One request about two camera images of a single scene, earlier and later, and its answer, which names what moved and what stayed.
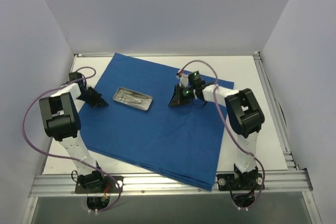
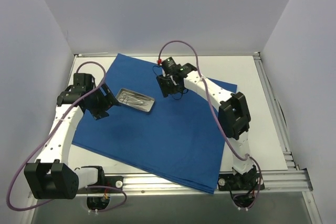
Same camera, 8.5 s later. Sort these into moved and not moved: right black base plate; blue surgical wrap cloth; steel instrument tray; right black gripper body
Moved: right black gripper body
Not moved: right black base plate; blue surgical wrap cloth; steel instrument tray
